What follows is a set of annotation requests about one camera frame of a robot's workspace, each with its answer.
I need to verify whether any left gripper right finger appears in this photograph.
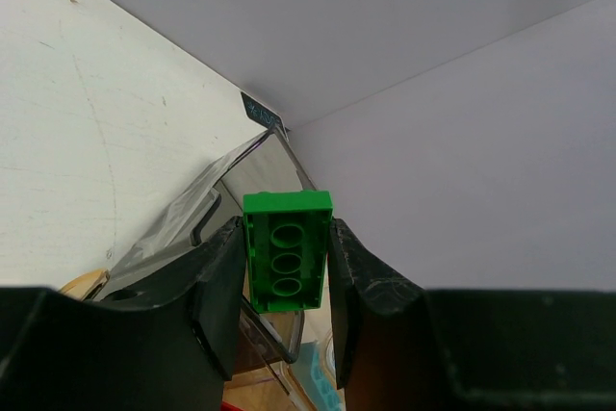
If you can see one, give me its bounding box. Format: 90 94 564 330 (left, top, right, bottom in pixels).
328 218 615 410

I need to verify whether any green lego upturned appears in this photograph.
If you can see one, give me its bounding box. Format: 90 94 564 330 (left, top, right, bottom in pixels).
243 191 333 314

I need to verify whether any cyan 2x4 lego brick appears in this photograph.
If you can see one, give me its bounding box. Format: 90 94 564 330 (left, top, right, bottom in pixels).
292 342 346 410

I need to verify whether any clear compartment container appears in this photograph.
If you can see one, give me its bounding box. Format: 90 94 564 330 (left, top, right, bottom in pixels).
57 121 347 411

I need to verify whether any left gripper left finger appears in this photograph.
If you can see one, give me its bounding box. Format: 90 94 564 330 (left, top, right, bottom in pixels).
1 217 245 410

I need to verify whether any blue label sticker right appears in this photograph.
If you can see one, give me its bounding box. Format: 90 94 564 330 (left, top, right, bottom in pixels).
241 91 287 135

